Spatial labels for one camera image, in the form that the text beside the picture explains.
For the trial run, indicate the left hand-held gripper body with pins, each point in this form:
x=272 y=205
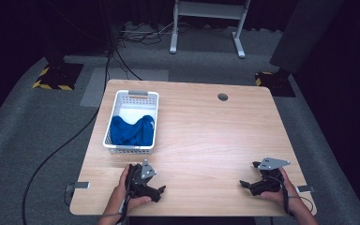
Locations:
x=137 y=181

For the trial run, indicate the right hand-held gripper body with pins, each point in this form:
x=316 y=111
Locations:
x=270 y=184

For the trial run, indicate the blue t-shirt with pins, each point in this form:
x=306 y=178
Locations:
x=131 y=132

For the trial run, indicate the white plastic basket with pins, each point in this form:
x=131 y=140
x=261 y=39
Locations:
x=136 y=97

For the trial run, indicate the person's left hand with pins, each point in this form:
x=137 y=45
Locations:
x=120 y=193

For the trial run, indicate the person's right hand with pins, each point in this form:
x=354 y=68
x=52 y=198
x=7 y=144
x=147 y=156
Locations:
x=289 y=195

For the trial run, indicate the metal table clamp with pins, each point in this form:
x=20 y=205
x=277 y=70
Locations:
x=81 y=185
x=304 y=188

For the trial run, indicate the grey table grommet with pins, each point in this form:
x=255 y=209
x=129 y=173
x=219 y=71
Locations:
x=222 y=97

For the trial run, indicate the black yellow-striped stand base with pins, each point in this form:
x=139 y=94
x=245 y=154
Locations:
x=275 y=84
x=59 y=76

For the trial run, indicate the dark grey column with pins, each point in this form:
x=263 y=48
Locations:
x=303 y=37

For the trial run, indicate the white metal stand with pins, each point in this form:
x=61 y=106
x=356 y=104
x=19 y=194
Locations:
x=206 y=9

